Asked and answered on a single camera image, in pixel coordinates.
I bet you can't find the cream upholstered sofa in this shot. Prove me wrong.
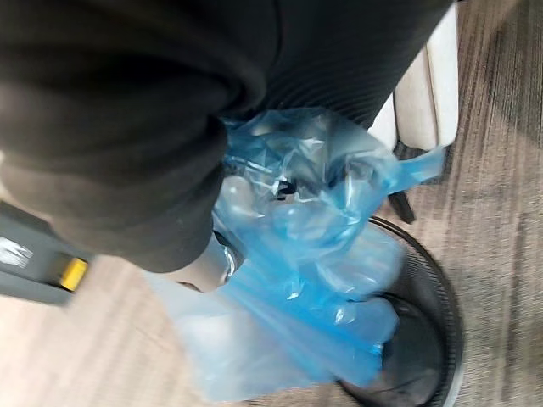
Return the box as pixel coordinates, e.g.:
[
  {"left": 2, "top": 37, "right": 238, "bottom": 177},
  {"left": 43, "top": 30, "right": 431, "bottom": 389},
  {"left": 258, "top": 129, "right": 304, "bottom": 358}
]
[{"left": 367, "top": 2, "right": 462, "bottom": 225}]

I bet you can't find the blue plastic trash bag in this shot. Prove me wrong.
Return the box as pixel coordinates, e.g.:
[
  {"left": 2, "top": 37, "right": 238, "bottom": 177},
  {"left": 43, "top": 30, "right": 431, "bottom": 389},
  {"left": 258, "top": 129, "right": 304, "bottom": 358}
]
[{"left": 142, "top": 106, "right": 446, "bottom": 392}]

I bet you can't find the grey machine with yellow part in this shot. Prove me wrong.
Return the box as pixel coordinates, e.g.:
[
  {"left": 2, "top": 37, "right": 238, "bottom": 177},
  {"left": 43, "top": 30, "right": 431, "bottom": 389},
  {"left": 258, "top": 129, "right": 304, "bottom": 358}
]
[{"left": 0, "top": 199, "right": 89, "bottom": 307}]

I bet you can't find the black mesh trash bin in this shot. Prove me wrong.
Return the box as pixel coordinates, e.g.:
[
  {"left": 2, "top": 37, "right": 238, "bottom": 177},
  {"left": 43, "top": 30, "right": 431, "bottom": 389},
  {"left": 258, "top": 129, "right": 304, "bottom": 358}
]
[{"left": 337, "top": 215, "right": 462, "bottom": 407}]

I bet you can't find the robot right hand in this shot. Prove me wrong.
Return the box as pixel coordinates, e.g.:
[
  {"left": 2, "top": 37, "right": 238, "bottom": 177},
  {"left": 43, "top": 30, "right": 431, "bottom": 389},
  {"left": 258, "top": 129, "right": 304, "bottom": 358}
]
[{"left": 0, "top": 0, "right": 457, "bottom": 296}]

